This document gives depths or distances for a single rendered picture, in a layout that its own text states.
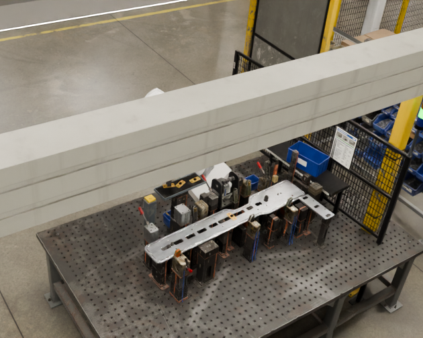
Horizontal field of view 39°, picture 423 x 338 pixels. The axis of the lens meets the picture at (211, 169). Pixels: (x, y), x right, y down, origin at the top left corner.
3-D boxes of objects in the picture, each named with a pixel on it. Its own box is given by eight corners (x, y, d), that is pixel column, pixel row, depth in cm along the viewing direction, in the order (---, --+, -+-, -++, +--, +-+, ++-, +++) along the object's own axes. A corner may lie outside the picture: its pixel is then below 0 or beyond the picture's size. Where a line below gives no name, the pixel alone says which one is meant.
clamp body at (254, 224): (249, 264, 437) (255, 229, 416) (238, 254, 444) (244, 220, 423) (258, 259, 442) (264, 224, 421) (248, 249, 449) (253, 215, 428)
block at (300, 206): (295, 239, 462) (302, 212, 445) (285, 231, 468) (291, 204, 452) (304, 235, 467) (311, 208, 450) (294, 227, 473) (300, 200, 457)
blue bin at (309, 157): (315, 178, 473) (319, 164, 465) (285, 160, 488) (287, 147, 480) (327, 169, 483) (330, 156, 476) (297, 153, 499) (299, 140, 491)
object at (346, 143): (349, 171, 465) (358, 138, 446) (327, 156, 478) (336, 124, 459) (350, 170, 466) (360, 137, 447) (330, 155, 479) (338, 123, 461)
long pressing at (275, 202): (160, 267, 387) (160, 265, 386) (141, 247, 401) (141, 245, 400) (307, 194, 461) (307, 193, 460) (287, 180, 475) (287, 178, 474)
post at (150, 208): (147, 249, 439) (148, 204, 413) (141, 243, 444) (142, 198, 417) (155, 246, 443) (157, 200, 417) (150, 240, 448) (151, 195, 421)
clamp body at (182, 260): (178, 306, 400) (182, 268, 378) (166, 292, 409) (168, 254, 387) (191, 299, 406) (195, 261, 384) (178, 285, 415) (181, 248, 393)
